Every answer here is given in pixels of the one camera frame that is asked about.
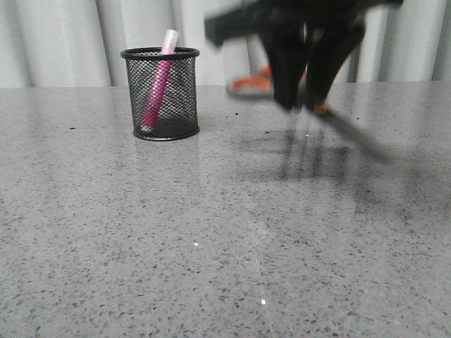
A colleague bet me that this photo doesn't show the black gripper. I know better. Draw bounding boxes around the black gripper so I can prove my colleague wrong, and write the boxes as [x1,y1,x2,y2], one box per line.
[204,1,403,110]

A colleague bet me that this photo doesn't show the grey orange scissors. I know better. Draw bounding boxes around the grey orange scissors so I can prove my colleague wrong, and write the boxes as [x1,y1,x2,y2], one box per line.
[227,65,392,163]

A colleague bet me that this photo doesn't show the pink highlighter pen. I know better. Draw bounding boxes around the pink highlighter pen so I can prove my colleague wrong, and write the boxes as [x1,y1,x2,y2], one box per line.
[141,30,178,132]

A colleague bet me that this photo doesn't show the black mesh pen holder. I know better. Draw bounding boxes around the black mesh pen holder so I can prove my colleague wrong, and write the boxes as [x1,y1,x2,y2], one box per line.
[121,47,200,141]

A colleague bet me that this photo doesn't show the grey curtain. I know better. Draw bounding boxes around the grey curtain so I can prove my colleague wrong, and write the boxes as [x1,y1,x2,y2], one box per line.
[1,1,450,88]

